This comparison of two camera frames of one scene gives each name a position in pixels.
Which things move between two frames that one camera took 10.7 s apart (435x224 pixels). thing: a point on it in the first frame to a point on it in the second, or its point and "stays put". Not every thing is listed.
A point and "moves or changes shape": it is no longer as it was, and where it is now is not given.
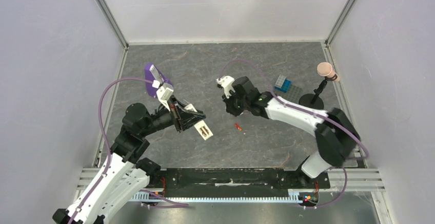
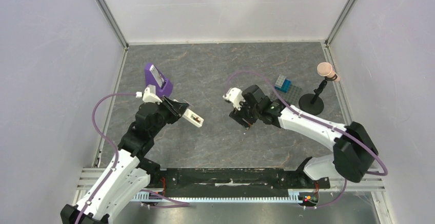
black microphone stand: (314, 100) stays put
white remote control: (202, 128) moves or changes shape
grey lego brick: (279, 82) stays put
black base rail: (253, 180) stays put
